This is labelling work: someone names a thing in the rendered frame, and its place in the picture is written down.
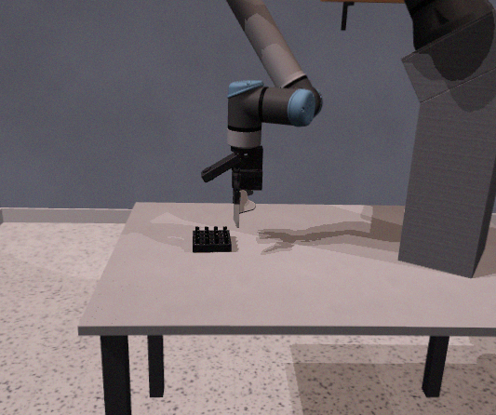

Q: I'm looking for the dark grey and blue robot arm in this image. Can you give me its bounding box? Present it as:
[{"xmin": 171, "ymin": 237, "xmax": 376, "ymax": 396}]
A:
[{"xmin": 201, "ymin": 0, "xmax": 494, "ymax": 182}]

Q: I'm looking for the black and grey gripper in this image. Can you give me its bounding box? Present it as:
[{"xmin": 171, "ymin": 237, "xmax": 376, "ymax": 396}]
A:
[{"xmin": 231, "ymin": 145, "xmax": 263, "ymax": 228}]

